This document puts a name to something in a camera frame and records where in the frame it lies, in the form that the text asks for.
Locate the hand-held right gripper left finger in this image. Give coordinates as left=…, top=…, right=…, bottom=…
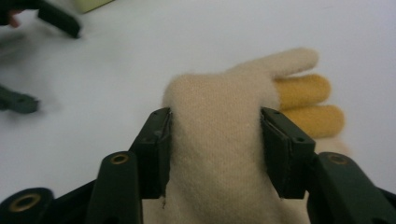
left=129, top=106, right=173, bottom=200

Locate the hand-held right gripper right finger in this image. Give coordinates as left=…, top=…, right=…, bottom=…
left=260, top=106, right=318, bottom=200

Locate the cream glove with orange fingers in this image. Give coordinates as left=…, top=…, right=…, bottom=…
left=141, top=47, right=352, bottom=224

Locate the pale yellow plastic basket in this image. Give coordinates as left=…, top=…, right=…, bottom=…
left=73, top=0, right=117, bottom=14

